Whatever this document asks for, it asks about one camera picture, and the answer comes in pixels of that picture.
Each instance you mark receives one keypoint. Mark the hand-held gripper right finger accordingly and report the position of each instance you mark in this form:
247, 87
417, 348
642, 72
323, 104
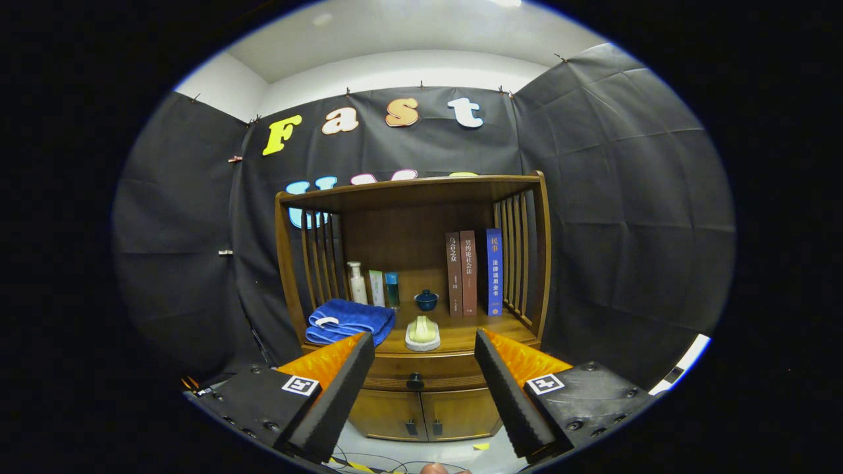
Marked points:
514, 408

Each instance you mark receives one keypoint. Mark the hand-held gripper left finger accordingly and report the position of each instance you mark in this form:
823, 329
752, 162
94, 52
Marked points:
336, 408

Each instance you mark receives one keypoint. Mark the wooden drawer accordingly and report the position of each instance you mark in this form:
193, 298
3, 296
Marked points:
448, 372

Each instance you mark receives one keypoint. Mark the wooden cabinet door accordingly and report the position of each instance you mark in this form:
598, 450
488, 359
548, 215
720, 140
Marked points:
385, 415
461, 413

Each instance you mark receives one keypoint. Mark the wooden countertop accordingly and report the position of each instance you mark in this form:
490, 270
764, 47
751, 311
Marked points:
461, 329

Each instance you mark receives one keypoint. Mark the wooden cabinet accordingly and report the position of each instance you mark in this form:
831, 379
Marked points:
402, 237

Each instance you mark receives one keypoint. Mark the yellow tape strip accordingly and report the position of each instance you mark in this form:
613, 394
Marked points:
361, 466

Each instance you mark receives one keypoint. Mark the folded blue towel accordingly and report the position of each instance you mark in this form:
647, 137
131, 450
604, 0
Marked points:
349, 316

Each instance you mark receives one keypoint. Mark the white pump bottle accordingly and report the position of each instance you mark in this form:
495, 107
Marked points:
357, 286

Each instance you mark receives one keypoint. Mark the pale green tube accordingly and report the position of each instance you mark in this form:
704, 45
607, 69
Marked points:
376, 289

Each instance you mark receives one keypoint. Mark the teal bottle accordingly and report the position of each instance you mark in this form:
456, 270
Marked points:
392, 293

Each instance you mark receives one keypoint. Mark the blue book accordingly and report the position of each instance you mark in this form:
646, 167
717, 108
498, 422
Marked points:
494, 276

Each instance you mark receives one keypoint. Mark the black device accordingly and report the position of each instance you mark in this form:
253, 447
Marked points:
201, 392

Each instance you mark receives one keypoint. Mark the blue lidded tea bowl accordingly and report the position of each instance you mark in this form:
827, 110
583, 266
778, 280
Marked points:
426, 301

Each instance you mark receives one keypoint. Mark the reddish brown book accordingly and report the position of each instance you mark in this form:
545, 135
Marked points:
468, 276

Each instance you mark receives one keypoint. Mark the dark brown book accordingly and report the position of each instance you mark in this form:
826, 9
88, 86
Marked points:
454, 276

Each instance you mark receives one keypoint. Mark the white board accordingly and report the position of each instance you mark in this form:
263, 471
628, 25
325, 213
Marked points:
691, 352

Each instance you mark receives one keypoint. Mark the black backdrop cloth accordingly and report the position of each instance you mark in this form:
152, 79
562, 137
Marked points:
625, 197

